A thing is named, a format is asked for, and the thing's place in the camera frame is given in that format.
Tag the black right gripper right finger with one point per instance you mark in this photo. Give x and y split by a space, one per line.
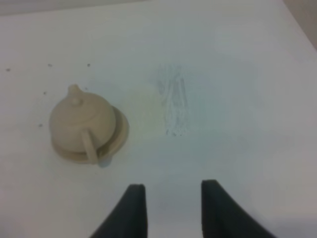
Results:
223 217

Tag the beige teapot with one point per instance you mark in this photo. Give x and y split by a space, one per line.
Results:
80 124

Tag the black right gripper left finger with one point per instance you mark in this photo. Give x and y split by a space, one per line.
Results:
129 217

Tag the beige teapot saucer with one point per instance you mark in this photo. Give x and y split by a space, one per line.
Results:
106 151

